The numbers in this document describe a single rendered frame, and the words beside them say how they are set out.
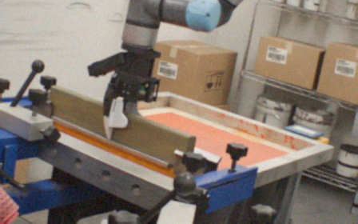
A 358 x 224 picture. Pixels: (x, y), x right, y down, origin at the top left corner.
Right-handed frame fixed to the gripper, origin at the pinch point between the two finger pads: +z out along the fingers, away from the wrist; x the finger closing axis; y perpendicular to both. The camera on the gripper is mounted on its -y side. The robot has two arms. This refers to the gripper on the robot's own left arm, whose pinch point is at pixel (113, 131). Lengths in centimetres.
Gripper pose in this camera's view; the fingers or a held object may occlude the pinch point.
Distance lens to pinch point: 153.1
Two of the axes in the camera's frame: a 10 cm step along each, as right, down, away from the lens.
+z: -2.0, 9.6, 2.1
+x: 5.7, -0.6, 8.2
